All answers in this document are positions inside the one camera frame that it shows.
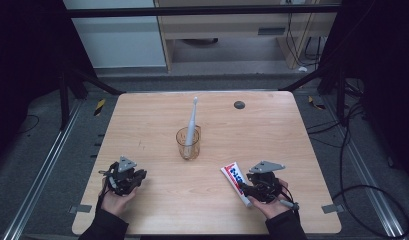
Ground person's left hand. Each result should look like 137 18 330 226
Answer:
100 178 138 218

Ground person's right hand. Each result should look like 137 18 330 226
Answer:
247 179 293 220

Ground black horizontal frame bar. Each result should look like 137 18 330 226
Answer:
63 4 341 18

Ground white toothpaste tube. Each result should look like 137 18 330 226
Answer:
220 161 254 208

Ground amber transparent cup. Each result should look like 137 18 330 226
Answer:
175 125 202 161

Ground white electric toothbrush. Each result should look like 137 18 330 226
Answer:
184 96 200 158

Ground black curtain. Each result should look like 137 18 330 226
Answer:
0 0 96 161
320 0 409 184

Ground black cables under desk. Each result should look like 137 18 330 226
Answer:
286 13 327 68

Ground aluminium floor rail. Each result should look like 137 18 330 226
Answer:
323 96 406 239
3 99 83 240

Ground black metal stand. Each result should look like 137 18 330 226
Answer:
278 64 348 125
56 66 126 131

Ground thick black floor cable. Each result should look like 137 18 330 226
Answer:
331 103 409 239

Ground white cabinet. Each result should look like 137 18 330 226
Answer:
62 0 167 69

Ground right gripper cable with plug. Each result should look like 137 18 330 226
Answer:
276 186 300 213

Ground thin black floor cable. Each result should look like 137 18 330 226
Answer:
15 114 40 135

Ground yellow black tape strip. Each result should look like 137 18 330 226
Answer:
307 95 326 111
93 98 107 117

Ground light wooden desk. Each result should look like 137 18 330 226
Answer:
154 0 341 72

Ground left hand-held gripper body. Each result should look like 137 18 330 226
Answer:
98 155 142 196

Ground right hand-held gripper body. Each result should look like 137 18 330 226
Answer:
246 160 286 204

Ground grey metal table bracket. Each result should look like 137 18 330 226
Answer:
321 203 345 214
69 204 93 214

